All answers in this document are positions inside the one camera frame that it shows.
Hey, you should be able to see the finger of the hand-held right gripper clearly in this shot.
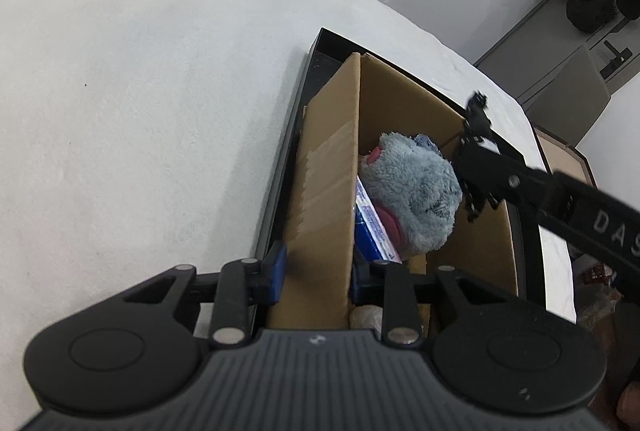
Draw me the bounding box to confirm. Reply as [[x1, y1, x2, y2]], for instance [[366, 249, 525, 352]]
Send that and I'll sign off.
[[452, 143, 540, 214]]

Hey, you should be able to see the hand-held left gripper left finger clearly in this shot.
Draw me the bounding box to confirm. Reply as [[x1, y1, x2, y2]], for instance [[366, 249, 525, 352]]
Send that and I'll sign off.
[[120, 242, 289, 348]]

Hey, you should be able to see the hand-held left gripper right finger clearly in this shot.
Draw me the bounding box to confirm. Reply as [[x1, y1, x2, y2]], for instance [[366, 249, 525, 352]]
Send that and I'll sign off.
[[349, 260, 521, 348]]

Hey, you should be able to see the white soft ball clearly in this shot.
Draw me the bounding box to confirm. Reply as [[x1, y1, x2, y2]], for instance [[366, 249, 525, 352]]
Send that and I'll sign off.
[[349, 305, 386, 331]]

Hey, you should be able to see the blue tissue packet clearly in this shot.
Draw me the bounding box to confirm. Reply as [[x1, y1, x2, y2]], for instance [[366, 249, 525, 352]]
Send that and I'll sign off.
[[354, 176, 403, 264]]

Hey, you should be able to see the blue checked plush toy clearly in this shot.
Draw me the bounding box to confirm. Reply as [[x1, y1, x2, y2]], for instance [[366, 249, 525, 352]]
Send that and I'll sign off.
[[412, 134, 443, 158]]

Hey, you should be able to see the brown cardboard box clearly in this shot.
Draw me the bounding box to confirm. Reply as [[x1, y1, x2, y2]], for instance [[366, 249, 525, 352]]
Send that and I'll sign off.
[[265, 52, 521, 332]]

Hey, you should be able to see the black tray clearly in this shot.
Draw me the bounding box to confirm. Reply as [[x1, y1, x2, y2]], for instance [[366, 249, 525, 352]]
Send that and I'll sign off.
[[252, 27, 543, 307]]

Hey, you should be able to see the grey fluffy plush toy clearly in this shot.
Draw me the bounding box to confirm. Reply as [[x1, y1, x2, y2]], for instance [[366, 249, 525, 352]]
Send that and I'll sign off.
[[357, 132, 463, 259]]

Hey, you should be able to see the black bag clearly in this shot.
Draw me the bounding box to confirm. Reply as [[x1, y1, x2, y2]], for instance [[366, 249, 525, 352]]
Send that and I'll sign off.
[[566, 0, 623, 33]]

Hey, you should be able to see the tan board with black frame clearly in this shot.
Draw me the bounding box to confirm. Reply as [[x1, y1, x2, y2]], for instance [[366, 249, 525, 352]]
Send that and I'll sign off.
[[532, 125, 598, 189]]

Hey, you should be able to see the black cabinet handle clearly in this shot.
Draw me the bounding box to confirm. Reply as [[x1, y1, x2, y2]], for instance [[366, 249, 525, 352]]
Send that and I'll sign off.
[[602, 41, 628, 64]]

